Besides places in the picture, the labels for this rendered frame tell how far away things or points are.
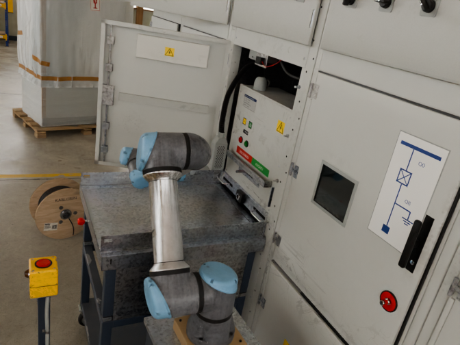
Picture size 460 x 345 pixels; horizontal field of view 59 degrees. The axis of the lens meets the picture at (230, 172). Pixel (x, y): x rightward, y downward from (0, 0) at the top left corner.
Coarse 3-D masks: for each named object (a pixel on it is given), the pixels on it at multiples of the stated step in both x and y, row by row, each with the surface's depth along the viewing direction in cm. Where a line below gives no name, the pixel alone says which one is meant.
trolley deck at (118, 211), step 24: (96, 192) 187; (120, 192) 191; (144, 192) 195; (192, 192) 204; (216, 192) 209; (96, 216) 168; (120, 216) 171; (144, 216) 174; (192, 216) 181; (216, 216) 185; (240, 216) 189; (96, 240) 153; (240, 240) 169; (264, 240) 173; (120, 264) 147; (144, 264) 152
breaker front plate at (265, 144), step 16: (240, 96) 200; (256, 96) 187; (240, 112) 201; (256, 112) 187; (272, 112) 175; (288, 112) 165; (240, 128) 201; (256, 128) 188; (272, 128) 175; (240, 144) 201; (256, 144) 188; (272, 144) 176; (272, 160) 176; (240, 176) 202; (272, 176) 176; (256, 192) 189
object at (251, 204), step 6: (228, 174) 214; (228, 180) 212; (234, 180) 208; (228, 186) 212; (234, 186) 206; (240, 186) 202; (234, 192) 206; (246, 192) 196; (246, 198) 194; (252, 198) 191; (246, 204) 195; (252, 204) 190; (258, 204) 186; (258, 210) 185; (264, 210) 181; (258, 216) 185; (264, 216) 181
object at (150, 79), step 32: (128, 32) 197; (160, 32) 195; (128, 64) 202; (160, 64) 203; (192, 64) 202; (224, 64) 203; (128, 96) 206; (160, 96) 209; (192, 96) 210; (128, 128) 215; (160, 128) 216; (192, 128) 217; (96, 160) 217
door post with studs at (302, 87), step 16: (320, 16) 140; (320, 32) 140; (304, 80) 148; (304, 96) 148; (288, 128) 158; (288, 144) 158; (288, 160) 158; (272, 208) 169; (272, 224) 169; (256, 288) 182
